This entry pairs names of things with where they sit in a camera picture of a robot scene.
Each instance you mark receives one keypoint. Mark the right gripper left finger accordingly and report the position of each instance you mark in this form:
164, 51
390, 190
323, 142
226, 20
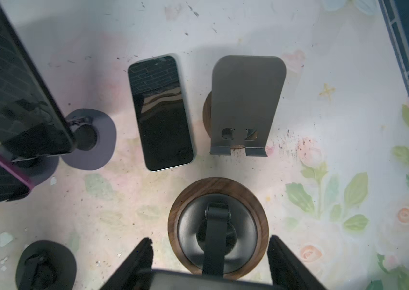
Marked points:
125, 277

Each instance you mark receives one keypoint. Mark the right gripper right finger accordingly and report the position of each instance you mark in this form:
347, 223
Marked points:
287, 271

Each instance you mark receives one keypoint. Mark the wood-base grey phone stand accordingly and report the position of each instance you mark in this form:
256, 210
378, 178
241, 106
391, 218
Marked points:
244, 99

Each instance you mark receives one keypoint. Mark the black phone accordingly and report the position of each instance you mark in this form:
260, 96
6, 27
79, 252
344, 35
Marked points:
161, 114
31, 124

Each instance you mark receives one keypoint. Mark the middle black phone stand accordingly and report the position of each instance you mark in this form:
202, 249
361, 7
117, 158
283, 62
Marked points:
46, 265

